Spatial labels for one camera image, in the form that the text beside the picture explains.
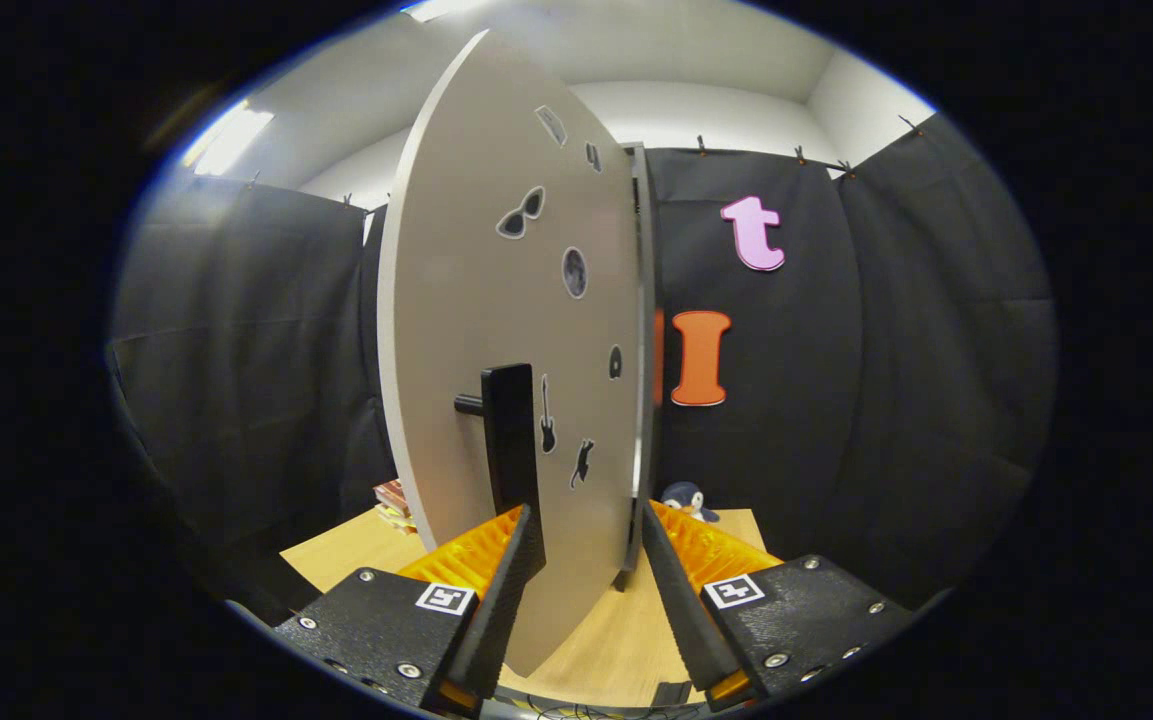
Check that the black backdrop cloth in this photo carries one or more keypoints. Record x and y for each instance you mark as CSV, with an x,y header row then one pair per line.
x,y
886,350

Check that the yellow book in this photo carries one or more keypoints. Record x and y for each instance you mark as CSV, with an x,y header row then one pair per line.
x,y
399,520

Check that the brown book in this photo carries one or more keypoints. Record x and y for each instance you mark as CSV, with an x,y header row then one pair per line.
x,y
391,495

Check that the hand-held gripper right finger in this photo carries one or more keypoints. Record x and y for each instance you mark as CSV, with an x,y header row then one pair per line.
x,y
676,600

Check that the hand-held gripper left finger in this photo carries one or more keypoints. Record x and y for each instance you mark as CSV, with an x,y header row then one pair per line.
x,y
511,590

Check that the narrow ceiling light strip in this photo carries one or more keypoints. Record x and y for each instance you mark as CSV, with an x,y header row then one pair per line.
x,y
231,140

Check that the row of black cloth clips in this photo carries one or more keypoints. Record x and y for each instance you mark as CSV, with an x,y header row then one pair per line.
x,y
798,155

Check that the wide ceiling light panel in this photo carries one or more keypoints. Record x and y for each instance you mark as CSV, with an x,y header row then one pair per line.
x,y
436,8

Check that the penguin plush toy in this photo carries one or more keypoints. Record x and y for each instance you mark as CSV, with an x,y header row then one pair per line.
x,y
686,497

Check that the beige shoe cabinet door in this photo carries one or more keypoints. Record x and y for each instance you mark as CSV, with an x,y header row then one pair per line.
x,y
466,280

